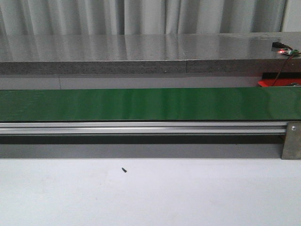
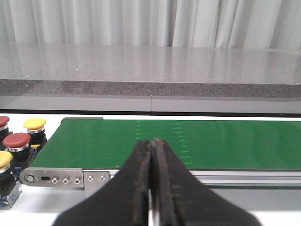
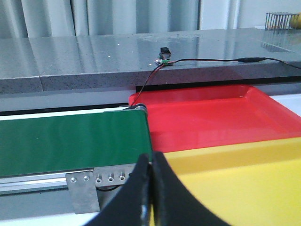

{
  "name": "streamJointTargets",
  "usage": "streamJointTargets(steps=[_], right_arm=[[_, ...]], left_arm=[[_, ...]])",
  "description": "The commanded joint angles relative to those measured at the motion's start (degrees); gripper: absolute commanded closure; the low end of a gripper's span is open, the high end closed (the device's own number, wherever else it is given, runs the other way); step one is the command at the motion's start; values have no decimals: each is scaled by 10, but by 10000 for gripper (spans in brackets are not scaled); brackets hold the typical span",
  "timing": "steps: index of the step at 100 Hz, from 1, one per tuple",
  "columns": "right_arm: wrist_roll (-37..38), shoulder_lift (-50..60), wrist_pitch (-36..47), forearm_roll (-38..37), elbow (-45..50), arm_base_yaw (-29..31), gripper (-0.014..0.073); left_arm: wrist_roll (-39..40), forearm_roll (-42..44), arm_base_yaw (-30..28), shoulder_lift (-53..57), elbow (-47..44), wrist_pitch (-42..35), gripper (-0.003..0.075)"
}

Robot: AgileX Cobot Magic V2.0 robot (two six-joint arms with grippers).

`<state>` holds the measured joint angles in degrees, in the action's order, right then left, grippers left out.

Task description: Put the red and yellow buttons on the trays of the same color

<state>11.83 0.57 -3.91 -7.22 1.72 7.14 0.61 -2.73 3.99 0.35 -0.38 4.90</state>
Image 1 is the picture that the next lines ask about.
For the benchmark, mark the grey stone shelf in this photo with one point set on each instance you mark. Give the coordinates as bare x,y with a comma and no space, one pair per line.
147,54

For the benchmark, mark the red plastic tray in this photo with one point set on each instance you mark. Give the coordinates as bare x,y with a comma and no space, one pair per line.
280,83

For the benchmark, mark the green conveyor belt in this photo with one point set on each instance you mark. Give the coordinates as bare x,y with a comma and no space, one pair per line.
184,104

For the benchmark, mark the black usb plug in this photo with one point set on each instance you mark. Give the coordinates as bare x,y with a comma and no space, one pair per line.
277,45

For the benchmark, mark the small green circuit board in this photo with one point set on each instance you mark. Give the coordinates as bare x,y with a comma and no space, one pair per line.
289,52

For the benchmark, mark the grey curtain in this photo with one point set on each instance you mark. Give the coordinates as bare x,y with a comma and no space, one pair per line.
62,17

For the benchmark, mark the aluminium conveyor rail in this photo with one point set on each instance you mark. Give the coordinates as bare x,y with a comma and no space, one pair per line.
172,127

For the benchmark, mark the steel conveyor bracket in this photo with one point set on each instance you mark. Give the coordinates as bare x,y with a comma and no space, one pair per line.
292,144

